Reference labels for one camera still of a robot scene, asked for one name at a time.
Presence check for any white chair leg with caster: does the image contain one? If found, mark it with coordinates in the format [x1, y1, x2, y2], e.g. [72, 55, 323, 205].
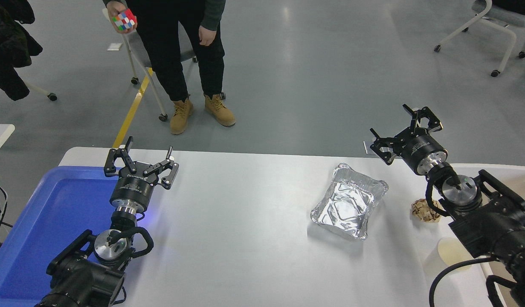
[23, 79, 58, 102]

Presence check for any crumpled tan paper ball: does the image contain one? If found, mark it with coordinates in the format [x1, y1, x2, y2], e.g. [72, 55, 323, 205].
[411, 198, 442, 223]

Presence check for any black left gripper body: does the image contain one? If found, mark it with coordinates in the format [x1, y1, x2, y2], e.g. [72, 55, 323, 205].
[110, 169, 156, 212]

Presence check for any multicoloured puzzle cube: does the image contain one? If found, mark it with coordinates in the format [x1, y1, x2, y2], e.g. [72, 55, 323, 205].
[112, 9, 137, 31]

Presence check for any white paper cup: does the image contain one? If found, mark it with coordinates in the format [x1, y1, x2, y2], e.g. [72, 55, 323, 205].
[423, 237, 477, 278]

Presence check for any silver foil tray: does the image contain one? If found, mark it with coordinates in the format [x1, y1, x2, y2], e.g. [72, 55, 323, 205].
[310, 162, 389, 241]

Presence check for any black jacket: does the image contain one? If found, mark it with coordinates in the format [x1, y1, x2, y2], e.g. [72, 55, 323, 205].
[0, 0, 44, 101]

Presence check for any person's left hand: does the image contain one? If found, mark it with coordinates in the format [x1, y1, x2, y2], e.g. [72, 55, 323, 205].
[198, 26, 220, 47]

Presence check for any person's right hand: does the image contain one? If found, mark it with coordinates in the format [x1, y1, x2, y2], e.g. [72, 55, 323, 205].
[106, 0, 138, 34]

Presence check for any blue plastic tray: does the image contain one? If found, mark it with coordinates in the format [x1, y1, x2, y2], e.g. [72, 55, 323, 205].
[0, 165, 120, 307]

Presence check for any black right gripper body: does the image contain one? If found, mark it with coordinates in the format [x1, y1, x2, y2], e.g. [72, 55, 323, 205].
[394, 133, 449, 174]

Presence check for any large pale bin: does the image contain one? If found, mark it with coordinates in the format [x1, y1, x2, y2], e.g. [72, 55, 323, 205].
[450, 163, 525, 307]

